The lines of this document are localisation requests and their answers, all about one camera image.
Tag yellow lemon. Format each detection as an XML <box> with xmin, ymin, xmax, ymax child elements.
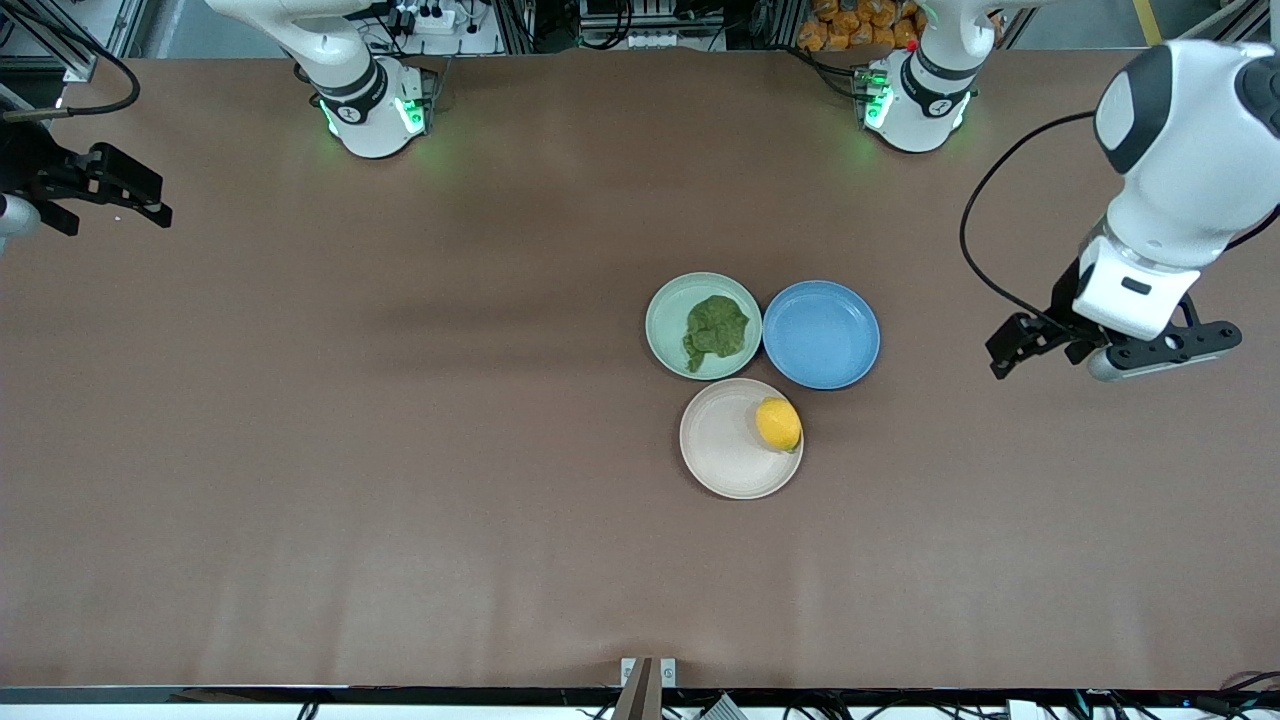
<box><xmin>755</xmin><ymin>397</ymin><xmax>804</xmax><ymax>454</ymax></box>

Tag green lettuce leaf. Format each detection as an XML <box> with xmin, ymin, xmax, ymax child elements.
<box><xmin>682</xmin><ymin>294</ymin><xmax>751</xmax><ymax>374</ymax></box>

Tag blue round plate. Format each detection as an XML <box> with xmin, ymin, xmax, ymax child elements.
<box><xmin>762</xmin><ymin>280</ymin><xmax>882</xmax><ymax>391</ymax></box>

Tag beige round plate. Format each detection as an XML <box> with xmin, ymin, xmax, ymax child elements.
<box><xmin>679</xmin><ymin>378</ymin><xmax>805</xmax><ymax>501</ymax></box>

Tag white power strip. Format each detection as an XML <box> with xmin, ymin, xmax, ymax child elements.
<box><xmin>395</xmin><ymin>0</ymin><xmax>463</xmax><ymax>36</ymax></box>

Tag mint green round plate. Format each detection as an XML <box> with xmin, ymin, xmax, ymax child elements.
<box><xmin>645</xmin><ymin>272</ymin><xmax>764</xmax><ymax>382</ymax></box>

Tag pile of orange fruit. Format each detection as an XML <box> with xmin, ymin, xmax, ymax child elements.
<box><xmin>797</xmin><ymin>0</ymin><xmax>931</xmax><ymax>51</ymax></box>

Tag aluminium frame profile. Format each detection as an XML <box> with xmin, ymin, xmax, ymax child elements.
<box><xmin>0</xmin><ymin>0</ymin><xmax>151</xmax><ymax>83</ymax></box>
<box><xmin>1170</xmin><ymin>0</ymin><xmax>1280</xmax><ymax>46</ymax></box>

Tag metal table edge bracket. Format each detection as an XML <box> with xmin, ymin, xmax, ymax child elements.
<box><xmin>612</xmin><ymin>657</ymin><xmax>678</xmax><ymax>720</ymax></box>

